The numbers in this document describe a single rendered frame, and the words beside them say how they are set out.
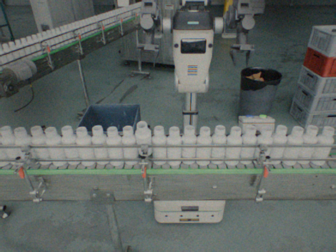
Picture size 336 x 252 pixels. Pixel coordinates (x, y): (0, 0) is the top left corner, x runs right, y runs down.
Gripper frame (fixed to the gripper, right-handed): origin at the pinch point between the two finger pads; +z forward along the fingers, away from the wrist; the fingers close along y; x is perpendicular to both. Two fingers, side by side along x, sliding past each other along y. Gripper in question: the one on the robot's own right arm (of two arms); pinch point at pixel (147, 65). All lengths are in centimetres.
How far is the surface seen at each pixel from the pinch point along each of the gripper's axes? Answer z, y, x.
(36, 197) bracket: 58, -41, -23
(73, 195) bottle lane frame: 59, -28, -18
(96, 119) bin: 32, -33, 41
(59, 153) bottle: 40, -32, -24
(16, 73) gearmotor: 4, -100, 75
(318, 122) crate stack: 34, 199, 161
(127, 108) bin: 23.2, -12.6, 36.3
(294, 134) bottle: 26, 58, -34
